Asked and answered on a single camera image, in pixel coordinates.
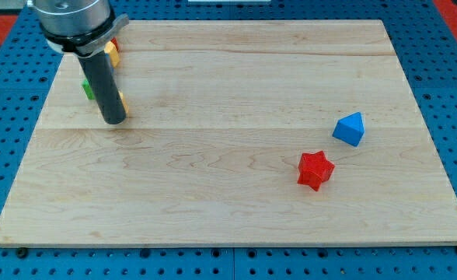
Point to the wooden board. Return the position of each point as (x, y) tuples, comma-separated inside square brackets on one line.
[(220, 113)]

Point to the red star block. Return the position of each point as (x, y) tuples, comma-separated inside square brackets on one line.
[(314, 169)]

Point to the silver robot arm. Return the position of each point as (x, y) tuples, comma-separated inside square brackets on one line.
[(84, 27)]

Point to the green star block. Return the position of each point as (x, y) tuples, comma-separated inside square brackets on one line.
[(87, 89)]

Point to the yellow heart block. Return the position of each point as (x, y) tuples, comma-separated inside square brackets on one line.
[(124, 102)]

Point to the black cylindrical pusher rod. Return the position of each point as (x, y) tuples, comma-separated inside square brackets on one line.
[(98, 72)]

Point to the yellow pentagon block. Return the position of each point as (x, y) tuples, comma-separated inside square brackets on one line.
[(111, 51)]

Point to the blue triangle block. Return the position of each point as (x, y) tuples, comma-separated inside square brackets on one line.
[(350, 129)]

